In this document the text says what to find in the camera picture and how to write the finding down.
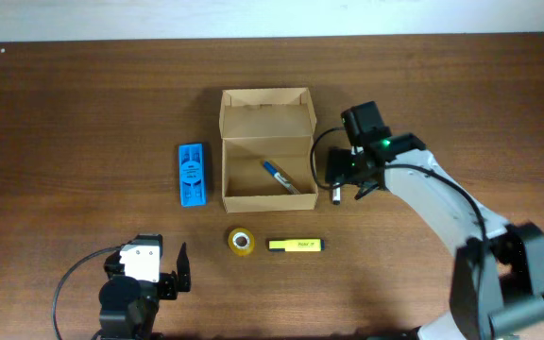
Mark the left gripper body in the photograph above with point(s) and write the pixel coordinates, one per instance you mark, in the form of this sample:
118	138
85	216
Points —
168	286

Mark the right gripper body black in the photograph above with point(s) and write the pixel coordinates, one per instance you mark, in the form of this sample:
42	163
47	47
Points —
346	166

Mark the yellow highlighter pen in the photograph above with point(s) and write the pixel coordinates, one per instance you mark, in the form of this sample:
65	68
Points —
296	245

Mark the blue tape dispenser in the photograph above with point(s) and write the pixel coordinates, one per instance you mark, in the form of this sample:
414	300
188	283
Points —
191	167

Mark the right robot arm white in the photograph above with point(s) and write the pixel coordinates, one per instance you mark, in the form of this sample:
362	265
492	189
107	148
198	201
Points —
497	286

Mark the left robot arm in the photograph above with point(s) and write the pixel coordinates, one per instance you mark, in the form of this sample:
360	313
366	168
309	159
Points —
130	300

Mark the yellow clear tape roll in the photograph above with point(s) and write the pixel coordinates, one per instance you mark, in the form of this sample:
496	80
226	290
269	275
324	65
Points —
241	242

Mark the blue capped whiteboard marker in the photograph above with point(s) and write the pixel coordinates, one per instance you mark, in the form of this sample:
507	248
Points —
280	178

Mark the open cardboard box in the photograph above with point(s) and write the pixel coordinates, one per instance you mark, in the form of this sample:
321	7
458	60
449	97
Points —
275	125

